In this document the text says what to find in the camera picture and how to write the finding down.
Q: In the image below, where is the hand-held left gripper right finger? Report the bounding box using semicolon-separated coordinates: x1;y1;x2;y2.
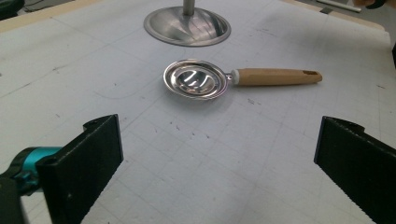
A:
313;116;396;224

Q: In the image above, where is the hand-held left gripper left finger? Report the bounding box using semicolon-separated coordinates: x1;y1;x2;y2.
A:
36;114;124;224

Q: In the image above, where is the metal strainer spoon wooden handle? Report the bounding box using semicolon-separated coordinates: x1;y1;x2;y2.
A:
163;59;323;101

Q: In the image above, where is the white metal bar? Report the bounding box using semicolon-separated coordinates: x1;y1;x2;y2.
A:
316;0;362;13

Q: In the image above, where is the metal stand with round base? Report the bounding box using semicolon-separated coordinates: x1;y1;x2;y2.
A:
143;0;232;48

